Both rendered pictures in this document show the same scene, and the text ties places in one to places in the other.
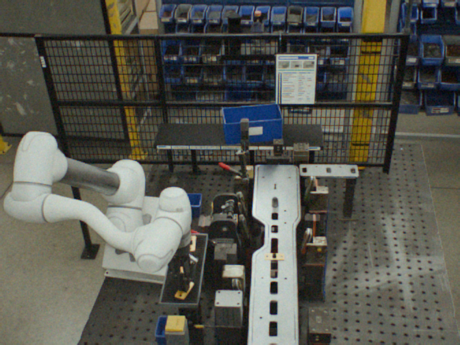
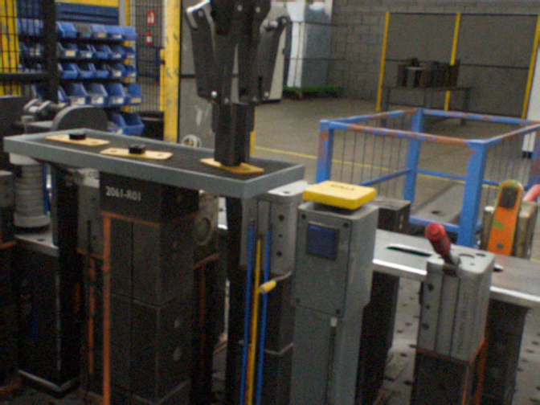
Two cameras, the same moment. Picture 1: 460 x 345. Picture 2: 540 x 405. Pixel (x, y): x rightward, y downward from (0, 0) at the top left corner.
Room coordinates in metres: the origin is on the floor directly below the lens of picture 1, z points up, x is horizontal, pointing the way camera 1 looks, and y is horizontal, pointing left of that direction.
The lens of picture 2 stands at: (1.15, 0.85, 1.31)
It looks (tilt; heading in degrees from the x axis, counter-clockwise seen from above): 14 degrees down; 294
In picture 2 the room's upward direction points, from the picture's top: 3 degrees clockwise
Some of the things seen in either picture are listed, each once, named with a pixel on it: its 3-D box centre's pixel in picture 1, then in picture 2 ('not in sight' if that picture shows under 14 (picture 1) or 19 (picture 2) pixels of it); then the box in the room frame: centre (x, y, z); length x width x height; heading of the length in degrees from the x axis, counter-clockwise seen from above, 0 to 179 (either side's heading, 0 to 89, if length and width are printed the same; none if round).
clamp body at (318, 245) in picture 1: (313, 269); not in sight; (1.85, -0.35, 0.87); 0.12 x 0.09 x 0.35; 84
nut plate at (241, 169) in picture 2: (184, 289); (231, 162); (1.49, 0.18, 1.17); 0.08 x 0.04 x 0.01; 154
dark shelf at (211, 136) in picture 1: (238, 136); not in sight; (2.72, -0.06, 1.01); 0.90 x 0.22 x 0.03; 84
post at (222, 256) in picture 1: (222, 289); not in sight; (1.73, 0.05, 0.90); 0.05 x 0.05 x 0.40; 84
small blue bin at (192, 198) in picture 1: (192, 206); not in sight; (2.47, 0.20, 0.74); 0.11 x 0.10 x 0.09; 174
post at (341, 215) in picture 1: (349, 194); not in sight; (2.38, -0.61, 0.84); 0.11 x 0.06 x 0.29; 84
